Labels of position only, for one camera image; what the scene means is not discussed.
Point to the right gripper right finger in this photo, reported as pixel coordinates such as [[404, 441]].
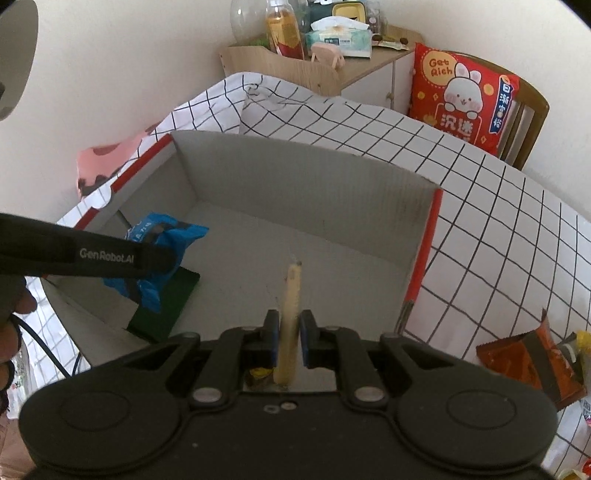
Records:
[[319, 345]]

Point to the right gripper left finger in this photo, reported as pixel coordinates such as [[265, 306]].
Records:
[[262, 343]]

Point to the brown small snack pack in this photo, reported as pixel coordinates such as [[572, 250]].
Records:
[[260, 377]]

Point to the beige stick snack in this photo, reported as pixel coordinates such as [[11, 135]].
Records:
[[286, 360]]

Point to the green snack packet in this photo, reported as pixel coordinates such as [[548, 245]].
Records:
[[166, 304]]

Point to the blue snack packet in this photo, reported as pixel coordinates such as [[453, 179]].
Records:
[[164, 241]]

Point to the orange brown snack bag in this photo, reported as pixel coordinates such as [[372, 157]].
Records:
[[535, 359]]

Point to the person left hand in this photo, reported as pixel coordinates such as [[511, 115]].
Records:
[[15, 299]]

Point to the pink patterned cloth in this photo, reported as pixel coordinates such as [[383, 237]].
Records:
[[96, 165]]

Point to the red white cardboard box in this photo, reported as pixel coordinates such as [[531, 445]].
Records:
[[361, 228]]

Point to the wooden side cabinet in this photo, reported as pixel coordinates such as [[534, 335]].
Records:
[[385, 79]]

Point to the red rabbit cushion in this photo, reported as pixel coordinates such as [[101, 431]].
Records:
[[461, 96]]

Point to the pink small object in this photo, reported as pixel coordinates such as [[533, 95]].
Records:
[[327, 54]]

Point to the tissue box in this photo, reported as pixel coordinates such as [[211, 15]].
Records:
[[353, 38]]

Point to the orange drink bottle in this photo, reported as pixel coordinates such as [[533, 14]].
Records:
[[282, 30]]

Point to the wooden chair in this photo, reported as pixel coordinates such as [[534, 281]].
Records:
[[523, 125]]

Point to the clear glass bowl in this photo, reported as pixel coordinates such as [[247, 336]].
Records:
[[248, 22]]

